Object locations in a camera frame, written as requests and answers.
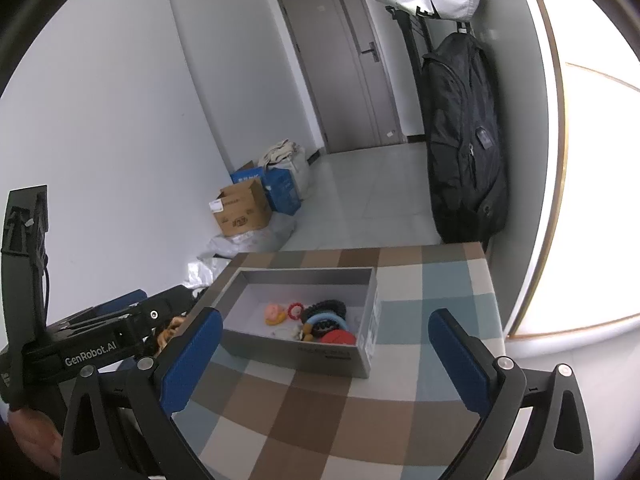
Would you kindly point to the white plastic bag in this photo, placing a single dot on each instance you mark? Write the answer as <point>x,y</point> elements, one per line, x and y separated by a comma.
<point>205,272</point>

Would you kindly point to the grey shallow cardboard box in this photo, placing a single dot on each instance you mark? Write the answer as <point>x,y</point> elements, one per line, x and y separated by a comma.
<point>280,290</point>

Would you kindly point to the grey plastic bag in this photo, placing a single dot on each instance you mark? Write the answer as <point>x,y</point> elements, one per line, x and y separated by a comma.
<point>250,242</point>

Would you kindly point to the blue cardboard box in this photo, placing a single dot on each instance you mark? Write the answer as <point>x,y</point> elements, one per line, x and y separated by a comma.
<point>284,192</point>
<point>246,176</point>

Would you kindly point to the person's left hand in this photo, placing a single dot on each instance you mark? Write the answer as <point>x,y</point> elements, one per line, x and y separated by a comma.
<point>35,445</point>

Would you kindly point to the red clear charm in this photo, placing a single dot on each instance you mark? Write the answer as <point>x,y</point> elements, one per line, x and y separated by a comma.
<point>340,336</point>

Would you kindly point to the brown cardboard box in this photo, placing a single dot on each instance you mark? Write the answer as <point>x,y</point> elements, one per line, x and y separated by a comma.
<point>245,210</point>

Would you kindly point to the checkered tablecloth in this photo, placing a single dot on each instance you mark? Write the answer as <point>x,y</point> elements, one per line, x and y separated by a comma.
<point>350,425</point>

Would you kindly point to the grey door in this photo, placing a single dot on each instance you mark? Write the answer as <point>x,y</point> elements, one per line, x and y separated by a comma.
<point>340,70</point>

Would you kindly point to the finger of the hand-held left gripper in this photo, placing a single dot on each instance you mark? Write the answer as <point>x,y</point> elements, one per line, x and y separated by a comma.
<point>122,299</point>
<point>160,307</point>

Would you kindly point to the yellow pink charm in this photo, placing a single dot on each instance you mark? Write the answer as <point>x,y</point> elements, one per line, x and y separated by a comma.
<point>274,312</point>

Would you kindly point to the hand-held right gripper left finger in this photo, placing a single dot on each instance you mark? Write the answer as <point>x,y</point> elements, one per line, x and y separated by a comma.
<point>192,360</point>

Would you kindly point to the white sack with beige cloth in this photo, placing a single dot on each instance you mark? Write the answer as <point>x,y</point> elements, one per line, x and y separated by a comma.
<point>287,157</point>

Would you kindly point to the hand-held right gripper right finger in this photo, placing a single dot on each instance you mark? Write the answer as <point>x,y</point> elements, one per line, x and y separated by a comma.
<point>460,360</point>

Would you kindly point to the black backpack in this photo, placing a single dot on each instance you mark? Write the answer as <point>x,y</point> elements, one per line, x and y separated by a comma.
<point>465,150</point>

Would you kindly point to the brown orange scrunchie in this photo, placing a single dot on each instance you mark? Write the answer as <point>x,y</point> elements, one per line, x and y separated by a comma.
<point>169,332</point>

